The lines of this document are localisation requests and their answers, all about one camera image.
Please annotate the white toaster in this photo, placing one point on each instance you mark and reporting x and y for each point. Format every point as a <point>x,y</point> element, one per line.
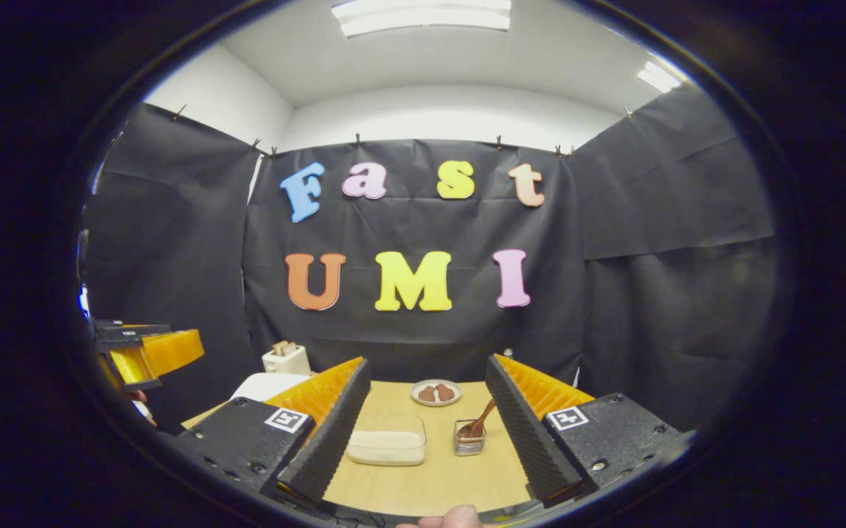
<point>287,363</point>

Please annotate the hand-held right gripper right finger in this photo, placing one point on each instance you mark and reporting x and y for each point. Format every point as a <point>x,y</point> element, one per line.
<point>522,433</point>

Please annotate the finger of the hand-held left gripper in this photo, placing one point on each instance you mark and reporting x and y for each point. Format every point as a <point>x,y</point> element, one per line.
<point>166,352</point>
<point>130,330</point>

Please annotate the small ceiling light panel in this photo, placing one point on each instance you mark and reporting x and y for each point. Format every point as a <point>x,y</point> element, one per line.
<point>657,77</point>

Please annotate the white rice cooker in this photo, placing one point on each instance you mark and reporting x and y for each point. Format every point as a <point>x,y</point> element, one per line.
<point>265,385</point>

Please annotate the black backdrop cloth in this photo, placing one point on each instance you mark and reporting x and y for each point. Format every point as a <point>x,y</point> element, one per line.
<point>423,345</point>

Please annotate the brown meat piece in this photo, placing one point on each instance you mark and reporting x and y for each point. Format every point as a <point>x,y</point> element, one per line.
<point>427,394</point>
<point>445,392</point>

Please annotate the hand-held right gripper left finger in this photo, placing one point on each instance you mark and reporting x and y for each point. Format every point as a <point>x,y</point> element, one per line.
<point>328,440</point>

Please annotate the brown wooden spoon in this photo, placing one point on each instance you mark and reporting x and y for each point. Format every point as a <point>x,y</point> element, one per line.
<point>478,425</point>

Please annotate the long ceiling light panel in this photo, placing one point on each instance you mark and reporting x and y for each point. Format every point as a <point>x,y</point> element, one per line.
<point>423,16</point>

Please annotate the grey round plate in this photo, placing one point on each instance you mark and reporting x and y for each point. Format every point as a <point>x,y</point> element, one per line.
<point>435,403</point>

